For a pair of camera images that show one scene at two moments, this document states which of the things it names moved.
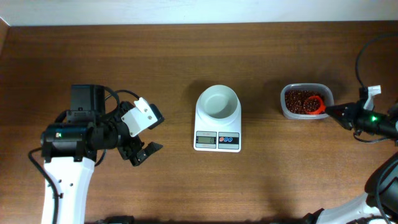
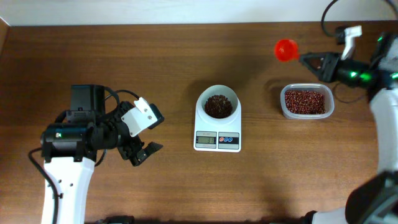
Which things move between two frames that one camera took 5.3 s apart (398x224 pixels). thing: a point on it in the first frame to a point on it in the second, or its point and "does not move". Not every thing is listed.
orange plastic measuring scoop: (314, 105) to (286, 50)
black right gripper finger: (345, 122) to (321, 65)
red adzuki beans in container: (295, 101) does not move
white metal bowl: (218, 104) does not move
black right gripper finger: (338, 109) to (316, 56)
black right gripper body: (349, 114) to (331, 66)
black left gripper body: (119, 136) does not move
